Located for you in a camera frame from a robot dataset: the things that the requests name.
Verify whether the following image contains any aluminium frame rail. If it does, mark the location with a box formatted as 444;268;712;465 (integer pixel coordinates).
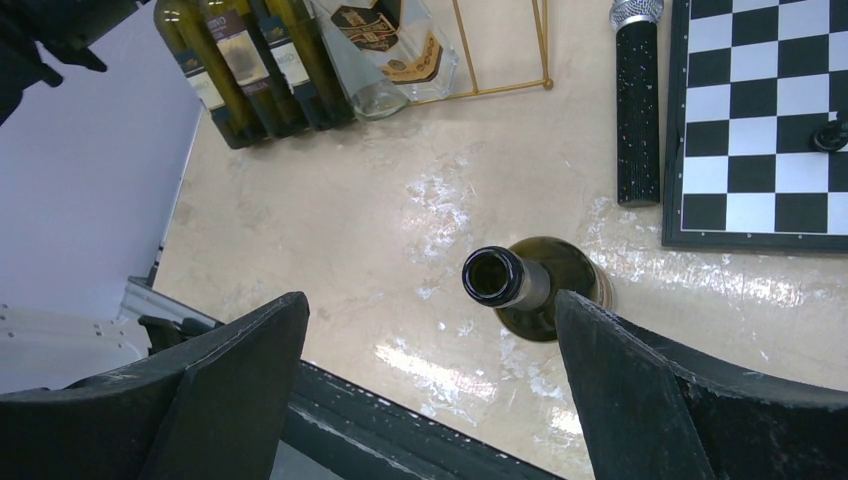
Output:
116;113;222;329

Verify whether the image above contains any clear square liquor bottle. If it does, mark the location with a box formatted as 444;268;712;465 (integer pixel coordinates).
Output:
322;0;459;102

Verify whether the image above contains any green bottle silver cap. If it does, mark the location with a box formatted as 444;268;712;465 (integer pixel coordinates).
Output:
199;0;308;138

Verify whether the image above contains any black white chessboard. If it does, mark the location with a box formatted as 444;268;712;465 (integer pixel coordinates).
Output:
662;1;847;254

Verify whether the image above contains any gold wire wine rack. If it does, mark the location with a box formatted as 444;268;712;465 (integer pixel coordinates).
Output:
425;1;554;100

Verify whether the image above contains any clear round glass bottle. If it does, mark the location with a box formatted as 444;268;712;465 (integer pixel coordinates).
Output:
310;1;411;122

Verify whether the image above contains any black mounting base bar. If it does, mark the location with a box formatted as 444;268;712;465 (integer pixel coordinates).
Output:
282;362;554;479

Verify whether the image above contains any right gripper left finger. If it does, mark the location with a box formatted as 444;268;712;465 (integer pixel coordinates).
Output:
1;292;309;479

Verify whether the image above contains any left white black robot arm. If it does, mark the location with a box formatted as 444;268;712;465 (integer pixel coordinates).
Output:
1;0;148;121

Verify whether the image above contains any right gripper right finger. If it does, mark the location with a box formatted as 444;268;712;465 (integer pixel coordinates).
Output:
555;290;847;479

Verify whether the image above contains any dark bottle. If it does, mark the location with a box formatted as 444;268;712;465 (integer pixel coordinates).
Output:
154;0;267;149
251;0;354;131

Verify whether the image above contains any black chess piece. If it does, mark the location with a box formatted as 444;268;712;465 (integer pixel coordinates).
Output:
810;111;847;153

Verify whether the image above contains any black glitter microphone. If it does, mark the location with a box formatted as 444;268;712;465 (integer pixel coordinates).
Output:
609;0;664;208

